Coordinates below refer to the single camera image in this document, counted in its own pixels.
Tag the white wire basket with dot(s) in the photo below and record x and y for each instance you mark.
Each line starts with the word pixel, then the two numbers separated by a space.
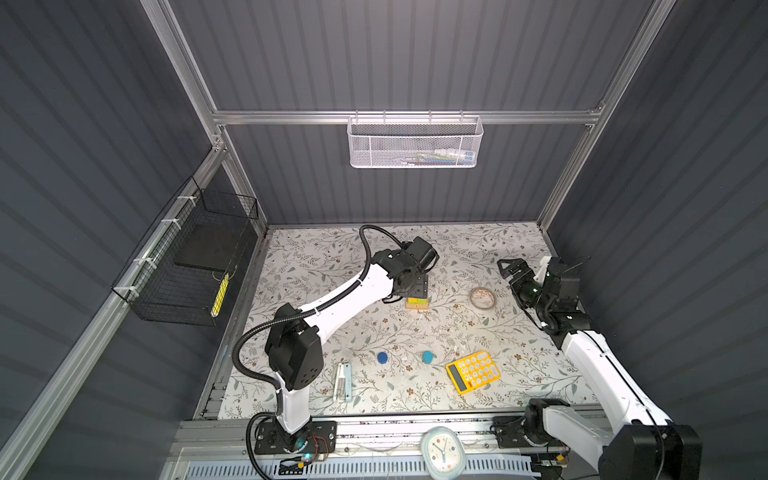
pixel 420 142

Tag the white analog clock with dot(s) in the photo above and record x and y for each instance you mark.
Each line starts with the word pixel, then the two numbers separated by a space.
pixel 443 453

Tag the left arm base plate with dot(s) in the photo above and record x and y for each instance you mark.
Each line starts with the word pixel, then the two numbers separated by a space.
pixel 316 437

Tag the yellow green marker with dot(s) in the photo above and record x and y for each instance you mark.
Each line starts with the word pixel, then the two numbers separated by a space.
pixel 220 296

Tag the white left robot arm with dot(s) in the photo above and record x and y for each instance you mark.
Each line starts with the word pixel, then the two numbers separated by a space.
pixel 294 346

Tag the yellow calculator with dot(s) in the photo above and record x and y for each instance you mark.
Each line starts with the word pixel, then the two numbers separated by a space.
pixel 473 372

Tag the clear tape roll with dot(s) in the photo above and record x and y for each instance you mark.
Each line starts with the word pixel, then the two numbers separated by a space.
pixel 482 298

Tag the natural wood block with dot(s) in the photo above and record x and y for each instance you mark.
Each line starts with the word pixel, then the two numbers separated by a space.
pixel 417 306

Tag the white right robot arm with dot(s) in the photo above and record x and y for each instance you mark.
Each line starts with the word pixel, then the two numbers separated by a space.
pixel 643 442

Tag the black wire basket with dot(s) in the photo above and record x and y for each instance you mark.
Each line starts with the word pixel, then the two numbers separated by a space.
pixel 175 276

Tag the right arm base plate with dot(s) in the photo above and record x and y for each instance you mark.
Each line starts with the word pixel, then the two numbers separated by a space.
pixel 512 432

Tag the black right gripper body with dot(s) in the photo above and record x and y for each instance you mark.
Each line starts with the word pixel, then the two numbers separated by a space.
pixel 527 290

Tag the white stapler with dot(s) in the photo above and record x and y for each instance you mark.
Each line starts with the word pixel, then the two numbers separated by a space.
pixel 343 383

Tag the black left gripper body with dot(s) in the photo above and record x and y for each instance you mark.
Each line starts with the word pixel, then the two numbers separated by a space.
pixel 420 287

